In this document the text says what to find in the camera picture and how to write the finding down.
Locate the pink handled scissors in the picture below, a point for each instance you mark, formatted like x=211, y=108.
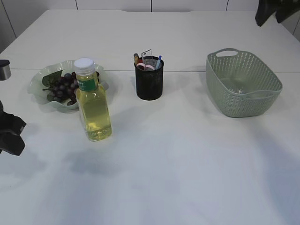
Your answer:
x=145, y=67

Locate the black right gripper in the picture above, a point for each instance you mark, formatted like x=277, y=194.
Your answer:
x=282, y=9

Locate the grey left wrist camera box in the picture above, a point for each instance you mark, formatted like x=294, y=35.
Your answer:
x=5, y=72

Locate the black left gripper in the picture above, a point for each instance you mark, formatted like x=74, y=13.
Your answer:
x=11, y=127

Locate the black mesh pen holder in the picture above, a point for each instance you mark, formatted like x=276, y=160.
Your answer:
x=149, y=84

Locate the purple artificial grape bunch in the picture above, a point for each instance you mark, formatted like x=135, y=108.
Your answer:
x=61, y=88

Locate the blue handled scissors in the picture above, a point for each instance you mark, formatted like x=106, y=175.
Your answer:
x=158, y=64

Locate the yellow tea bottle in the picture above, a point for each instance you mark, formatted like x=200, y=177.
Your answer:
x=91, y=98

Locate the gold glitter pen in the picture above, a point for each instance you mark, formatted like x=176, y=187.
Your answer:
x=136, y=58

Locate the light green wavy plate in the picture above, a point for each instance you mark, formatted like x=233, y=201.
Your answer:
x=36, y=86

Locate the clear plastic ruler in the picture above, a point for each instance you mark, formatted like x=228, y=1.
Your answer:
x=147, y=57

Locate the clear plastic sheet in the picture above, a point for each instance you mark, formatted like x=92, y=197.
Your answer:
x=236, y=90

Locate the green woven plastic basket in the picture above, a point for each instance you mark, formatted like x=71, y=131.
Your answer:
x=244, y=69

